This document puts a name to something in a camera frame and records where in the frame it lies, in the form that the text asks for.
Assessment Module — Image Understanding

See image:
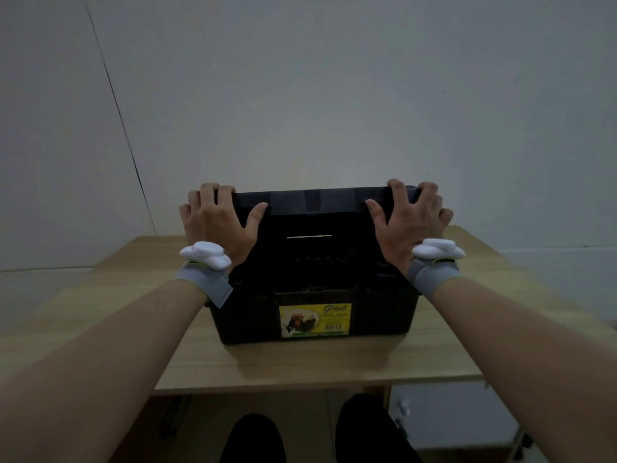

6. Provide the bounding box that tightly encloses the person's left leg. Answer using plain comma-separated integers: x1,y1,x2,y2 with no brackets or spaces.
232,413,287,463

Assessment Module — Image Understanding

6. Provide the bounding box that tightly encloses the person's left hand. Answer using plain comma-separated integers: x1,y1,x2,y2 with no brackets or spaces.
179,182,269,271

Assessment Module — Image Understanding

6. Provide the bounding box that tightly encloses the person's right leg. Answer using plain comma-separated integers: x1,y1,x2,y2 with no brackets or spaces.
335,393,423,463

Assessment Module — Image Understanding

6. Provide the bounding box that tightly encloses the white wrist tracker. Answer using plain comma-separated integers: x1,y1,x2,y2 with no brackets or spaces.
412,238,467,261
179,241,232,271

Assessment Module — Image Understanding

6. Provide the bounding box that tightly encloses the grey wrist strap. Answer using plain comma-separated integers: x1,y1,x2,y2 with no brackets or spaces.
406,257,464,298
174,260,235,309

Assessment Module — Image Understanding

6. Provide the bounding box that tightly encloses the person's right forearm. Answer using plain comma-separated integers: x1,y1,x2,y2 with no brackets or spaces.
423,277,617,463

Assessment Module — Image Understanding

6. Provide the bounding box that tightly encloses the person's right hand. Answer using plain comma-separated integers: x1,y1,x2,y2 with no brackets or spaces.
365,178,454,274

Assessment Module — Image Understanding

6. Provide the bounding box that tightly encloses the black plastic toolbox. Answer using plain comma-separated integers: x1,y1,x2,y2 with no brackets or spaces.
206,186,423,346

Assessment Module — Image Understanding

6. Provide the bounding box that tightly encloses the person's left forearm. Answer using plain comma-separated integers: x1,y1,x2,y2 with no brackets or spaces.
0,278,209,463

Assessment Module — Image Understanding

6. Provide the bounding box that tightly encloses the person's leg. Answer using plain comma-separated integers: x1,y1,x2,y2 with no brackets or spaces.
335,393,423,463
232,413,287,463

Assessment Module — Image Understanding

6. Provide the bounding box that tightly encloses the wooden table leg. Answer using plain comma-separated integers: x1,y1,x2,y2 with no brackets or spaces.
362,386,391,409

